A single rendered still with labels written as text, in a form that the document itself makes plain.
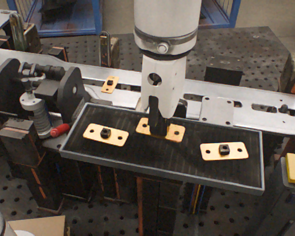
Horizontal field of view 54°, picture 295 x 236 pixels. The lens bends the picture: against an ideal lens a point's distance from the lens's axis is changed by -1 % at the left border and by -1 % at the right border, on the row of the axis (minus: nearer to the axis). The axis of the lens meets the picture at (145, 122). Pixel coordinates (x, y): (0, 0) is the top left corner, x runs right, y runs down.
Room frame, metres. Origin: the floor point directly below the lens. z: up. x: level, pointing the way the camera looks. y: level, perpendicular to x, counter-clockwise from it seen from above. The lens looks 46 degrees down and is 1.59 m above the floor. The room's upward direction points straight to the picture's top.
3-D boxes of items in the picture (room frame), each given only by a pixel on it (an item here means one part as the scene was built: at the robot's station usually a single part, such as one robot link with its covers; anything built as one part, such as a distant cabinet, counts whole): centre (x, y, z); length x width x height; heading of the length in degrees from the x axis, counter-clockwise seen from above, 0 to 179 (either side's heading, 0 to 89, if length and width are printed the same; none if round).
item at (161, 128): (0.34, -0.02, 1.24); 0.03 x 0.03 x 0.07; 72
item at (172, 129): (0.36, -0.03, 1.20); 0.08 x 0.04 x 0.01; 72
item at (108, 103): (0.54, 0.13, 0.89); 0.13 x 0.11 x 0.38; 167
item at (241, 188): (0.36, -0.03, 1.16); 0.37 x 0.14 x 0.02; 77
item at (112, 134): (0.38, 0.08, 1.17); 0.08 x 0.04 x 0.01; 72
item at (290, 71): (0.79, -0.50, 0.88); 0.15 x 0.11 x 0.36; 167
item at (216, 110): (0.51, -0.17, 0.90); 0.13 x 0.10 x 0.41; 167
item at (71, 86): (0.57, 0.26, 0.94); 0.18 x 0.13 x 0.49; 77
